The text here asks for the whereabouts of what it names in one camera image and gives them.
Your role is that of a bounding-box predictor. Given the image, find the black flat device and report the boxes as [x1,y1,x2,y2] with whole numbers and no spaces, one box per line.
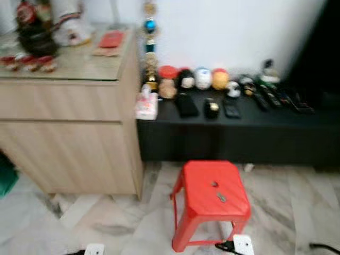
[287,93,314,114]

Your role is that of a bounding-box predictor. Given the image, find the black remote control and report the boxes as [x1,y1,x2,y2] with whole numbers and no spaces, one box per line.
[254,91,269,111]
[263,86,281,108]

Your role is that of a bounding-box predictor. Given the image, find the black television screen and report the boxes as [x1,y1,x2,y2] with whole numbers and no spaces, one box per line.
[282,0,340,112]

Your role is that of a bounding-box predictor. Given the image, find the white and green holder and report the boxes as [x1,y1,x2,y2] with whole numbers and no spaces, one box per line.
[260,59,281,84]

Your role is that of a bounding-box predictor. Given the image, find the black low TV console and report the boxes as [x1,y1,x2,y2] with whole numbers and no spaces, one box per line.
[137,88,340,169]

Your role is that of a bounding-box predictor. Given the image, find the small dark plush toy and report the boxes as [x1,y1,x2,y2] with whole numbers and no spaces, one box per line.
[239,75,256,96]

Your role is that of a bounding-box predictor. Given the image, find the black flat phone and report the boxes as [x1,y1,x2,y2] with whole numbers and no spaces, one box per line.
[222,98,241,119]

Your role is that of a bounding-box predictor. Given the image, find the small black white plush toy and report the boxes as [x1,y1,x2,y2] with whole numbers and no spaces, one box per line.
[226,81,241,98]

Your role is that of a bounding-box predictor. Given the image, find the orange round plush toy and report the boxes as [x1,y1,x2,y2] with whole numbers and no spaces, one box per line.
[211,68,230,91]

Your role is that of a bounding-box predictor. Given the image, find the white round plush toy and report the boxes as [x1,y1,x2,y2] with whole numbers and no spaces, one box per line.
[194,67,213,90]

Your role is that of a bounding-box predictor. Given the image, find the red plastic stool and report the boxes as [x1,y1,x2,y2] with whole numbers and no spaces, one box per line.
[170,160,251,253]

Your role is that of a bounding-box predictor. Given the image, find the black pouch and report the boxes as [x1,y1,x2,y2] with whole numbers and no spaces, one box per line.
[174,92,199,118]

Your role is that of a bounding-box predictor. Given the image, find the black round plush toy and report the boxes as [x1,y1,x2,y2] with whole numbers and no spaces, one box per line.
[177,68,196,89]

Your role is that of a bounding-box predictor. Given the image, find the clear jar with red lid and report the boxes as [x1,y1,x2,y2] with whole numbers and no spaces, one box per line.
[158,65,178,99]

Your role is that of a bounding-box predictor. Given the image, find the pink white tissue pack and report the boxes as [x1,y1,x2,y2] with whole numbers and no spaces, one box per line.
[134,84,159,121]

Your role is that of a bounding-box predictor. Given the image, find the gold and blue trophy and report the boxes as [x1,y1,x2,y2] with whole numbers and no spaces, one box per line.
[141,0,160,92]

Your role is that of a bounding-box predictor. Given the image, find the red envelope on wooden tray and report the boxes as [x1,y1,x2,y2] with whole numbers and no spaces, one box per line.
[91,30,126,57]

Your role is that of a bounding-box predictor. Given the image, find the thin metal lamp pole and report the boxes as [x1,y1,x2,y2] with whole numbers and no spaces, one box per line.
[109,0,123,30]

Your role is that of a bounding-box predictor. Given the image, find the light wooden cabinet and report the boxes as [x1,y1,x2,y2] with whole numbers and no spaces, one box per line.
[0,24,145,196]

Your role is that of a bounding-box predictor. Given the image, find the white and red figurine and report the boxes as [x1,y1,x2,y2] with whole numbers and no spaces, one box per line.
[53,0,96,47]

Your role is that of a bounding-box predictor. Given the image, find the black teapot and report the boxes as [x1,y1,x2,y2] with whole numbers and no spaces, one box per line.
[16,16,59,56]

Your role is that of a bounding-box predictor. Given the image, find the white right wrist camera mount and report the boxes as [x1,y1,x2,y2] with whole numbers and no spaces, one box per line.
[233,234,254,255]

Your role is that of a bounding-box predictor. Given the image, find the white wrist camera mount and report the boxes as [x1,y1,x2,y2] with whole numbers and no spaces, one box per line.
[233,234,254,255]
[84,243,105,255]

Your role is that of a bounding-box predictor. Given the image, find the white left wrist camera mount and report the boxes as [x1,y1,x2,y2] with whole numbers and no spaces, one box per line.
[84,243,105,255]

